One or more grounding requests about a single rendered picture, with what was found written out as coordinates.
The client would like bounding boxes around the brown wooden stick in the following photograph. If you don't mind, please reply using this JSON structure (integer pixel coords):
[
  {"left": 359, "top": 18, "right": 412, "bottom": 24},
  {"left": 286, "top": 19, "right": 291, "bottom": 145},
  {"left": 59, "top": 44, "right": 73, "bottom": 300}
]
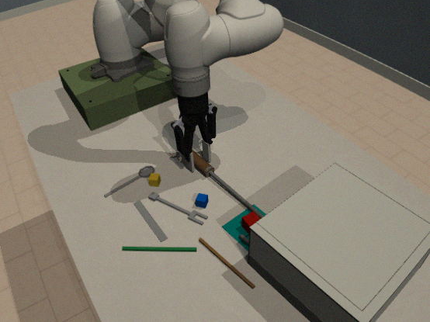
[{"left": 199, "top": 238, "right": 255, "bottom": 289}]

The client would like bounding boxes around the grey flat bar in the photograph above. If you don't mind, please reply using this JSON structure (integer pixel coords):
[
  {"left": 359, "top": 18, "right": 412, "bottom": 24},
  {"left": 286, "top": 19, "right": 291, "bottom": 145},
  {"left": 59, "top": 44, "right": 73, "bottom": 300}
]
[{"left": 134, "top": 200, "right": 168, "bottom": 242}]

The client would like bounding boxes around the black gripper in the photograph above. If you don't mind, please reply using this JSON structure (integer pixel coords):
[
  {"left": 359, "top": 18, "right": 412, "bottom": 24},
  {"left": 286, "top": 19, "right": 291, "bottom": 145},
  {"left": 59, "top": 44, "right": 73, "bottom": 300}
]
[{"left": 171, "top": 92, "right": 217, "bottom": 171}]

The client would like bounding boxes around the teal square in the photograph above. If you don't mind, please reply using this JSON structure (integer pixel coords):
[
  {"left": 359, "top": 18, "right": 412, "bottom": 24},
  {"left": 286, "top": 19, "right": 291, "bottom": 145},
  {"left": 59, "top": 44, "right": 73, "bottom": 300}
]
[{"left": 223, "top": 205, "right": 266, "bottom": 251}]

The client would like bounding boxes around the blue cube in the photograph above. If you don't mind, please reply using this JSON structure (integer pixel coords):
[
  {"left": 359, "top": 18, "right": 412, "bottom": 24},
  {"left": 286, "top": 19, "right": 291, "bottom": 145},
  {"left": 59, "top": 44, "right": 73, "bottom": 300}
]
[{"left": 196, "top": 193, "right": 209, "bottom": 208}]

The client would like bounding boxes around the grey spoon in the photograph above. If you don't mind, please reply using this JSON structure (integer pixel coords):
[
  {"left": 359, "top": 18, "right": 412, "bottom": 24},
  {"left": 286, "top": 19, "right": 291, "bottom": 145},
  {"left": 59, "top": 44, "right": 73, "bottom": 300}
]
[{"left": 111, "top": 166, "right": 154, "bottom": 194}]

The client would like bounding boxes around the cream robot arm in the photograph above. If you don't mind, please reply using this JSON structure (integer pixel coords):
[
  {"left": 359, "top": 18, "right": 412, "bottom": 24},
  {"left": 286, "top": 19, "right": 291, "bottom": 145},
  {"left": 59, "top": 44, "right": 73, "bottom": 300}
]
[{"left": 90, "top": 0, "right": 283, "bottom": 98}]

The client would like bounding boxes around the grey wrench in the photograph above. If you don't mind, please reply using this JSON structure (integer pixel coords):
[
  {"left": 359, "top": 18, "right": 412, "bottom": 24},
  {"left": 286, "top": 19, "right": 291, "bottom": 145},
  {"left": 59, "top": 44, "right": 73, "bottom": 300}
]
[{"left": 148, "top": 192, "right": 208, "bottom": 225}]

